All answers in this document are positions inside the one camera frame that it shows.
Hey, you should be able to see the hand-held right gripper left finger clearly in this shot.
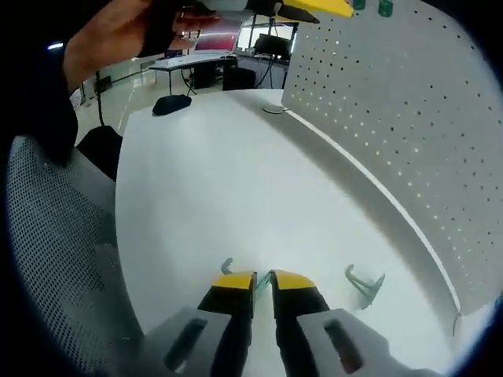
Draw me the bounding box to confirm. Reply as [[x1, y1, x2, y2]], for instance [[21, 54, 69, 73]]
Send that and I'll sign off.
[[143, 269, 259, 374]]

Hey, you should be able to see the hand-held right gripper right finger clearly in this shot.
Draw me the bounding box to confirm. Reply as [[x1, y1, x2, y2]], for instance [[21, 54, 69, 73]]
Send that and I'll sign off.
[[272, 269, 398, 374]]

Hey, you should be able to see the white perforated mounting plate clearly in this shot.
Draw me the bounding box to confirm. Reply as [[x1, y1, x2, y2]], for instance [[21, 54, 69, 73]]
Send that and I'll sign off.
[[281, 0, 500, 317]]

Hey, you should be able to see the person's left hand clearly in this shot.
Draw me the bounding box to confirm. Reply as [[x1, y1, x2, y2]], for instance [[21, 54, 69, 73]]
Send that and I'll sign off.
[[62, 0, 158, 94]]

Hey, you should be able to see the grey background table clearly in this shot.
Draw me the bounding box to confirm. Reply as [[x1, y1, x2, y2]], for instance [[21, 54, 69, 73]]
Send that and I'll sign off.
[[148, 52, 240, 93]]

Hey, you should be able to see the black monitor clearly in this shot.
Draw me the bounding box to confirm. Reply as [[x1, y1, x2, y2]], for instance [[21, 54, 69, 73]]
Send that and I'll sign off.
[[253, 33, 294, 60]]

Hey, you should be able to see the red screen laptop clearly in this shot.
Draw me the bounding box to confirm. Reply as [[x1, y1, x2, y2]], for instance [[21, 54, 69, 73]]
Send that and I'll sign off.
[[194, 17, 243, 56]]

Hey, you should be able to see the black cabinet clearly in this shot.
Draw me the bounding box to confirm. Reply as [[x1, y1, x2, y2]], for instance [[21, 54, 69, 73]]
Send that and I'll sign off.
[[193, 62, 222, 90]]

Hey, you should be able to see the black computer mouse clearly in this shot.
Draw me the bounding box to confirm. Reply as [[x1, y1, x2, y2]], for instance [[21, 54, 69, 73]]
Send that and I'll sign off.
[[152, 93, 193, 117]]

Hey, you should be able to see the black stand pole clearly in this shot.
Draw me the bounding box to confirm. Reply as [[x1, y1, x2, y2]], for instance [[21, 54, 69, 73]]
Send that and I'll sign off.
[[92, 70, 115, 129]]

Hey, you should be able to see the black storage box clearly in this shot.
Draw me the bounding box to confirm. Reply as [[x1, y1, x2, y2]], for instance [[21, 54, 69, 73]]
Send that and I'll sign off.
[[222, 66, 257, 92]]

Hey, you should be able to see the black office chair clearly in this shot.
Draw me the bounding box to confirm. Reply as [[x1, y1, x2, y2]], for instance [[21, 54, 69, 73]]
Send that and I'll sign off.
[[76, 126, 123, 182]]

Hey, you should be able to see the grey mesh chair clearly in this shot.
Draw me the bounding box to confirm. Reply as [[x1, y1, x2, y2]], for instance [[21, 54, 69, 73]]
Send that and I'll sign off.
[[7, 135, 146, 370]]

